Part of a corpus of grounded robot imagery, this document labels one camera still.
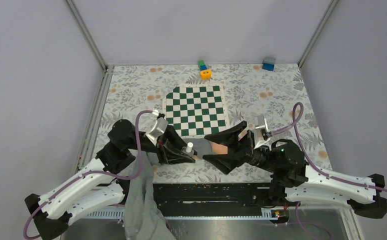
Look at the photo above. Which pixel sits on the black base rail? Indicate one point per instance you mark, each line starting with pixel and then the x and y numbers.
pixel 209 200

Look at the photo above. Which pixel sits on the green white chess mat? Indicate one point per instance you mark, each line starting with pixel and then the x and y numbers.
pixel 196 110

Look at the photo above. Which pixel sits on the person's hand with painted nails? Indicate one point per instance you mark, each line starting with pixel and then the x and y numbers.
pixel 219 149

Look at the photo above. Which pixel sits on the clear nail polish bottle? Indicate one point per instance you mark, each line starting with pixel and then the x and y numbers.
pixel 190 155

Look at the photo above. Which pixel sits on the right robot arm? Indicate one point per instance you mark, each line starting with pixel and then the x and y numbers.
pixel 293 178

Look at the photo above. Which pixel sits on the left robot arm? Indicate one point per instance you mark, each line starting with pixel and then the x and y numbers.
pixel 106 179

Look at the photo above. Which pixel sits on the blue grey toy block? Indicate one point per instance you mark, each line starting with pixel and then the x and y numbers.
pixel 269 63

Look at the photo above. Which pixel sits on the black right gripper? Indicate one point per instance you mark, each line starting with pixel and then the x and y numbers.
pixel 242 149

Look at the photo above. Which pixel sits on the yellow toy block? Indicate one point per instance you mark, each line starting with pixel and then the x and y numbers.
pixel 206 74

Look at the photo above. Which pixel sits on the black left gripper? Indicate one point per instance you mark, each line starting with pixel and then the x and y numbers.
pixel 166 154

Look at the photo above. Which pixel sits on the green blue toy block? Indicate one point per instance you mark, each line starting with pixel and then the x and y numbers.
pixel 202 66

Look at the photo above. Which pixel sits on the floral tablecloth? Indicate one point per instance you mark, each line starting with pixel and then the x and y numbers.
pixel 249 91

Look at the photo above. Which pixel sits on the grey sleeved forearm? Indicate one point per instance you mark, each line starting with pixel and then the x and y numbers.
pixel 142 218

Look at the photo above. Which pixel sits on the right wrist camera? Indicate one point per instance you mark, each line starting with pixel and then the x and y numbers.
pixel 261 133

